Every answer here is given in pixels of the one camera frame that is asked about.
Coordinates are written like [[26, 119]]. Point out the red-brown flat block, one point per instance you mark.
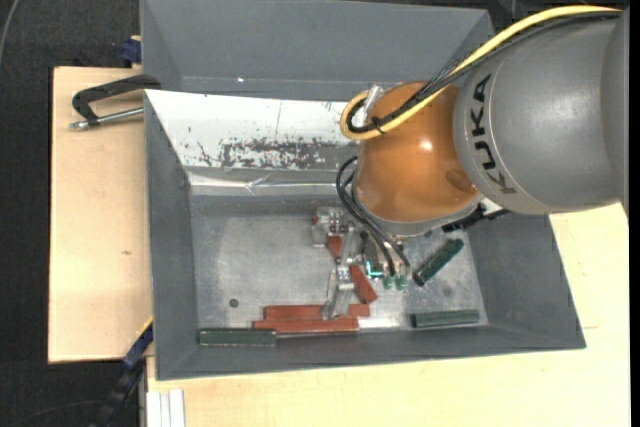
[[292, 312], [305, 325], [365, 289]]

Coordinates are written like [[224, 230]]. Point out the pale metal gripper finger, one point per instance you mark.
[[338, 296], [326, 221]]

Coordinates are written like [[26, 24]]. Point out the pale wood flat board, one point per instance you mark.
[[97, 225]]

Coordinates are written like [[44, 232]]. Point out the dark green flat block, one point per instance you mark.
[[237, 337], [445, 318], [439, 262]]

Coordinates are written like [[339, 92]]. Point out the grey metal bin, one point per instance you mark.
[[280, 40]]

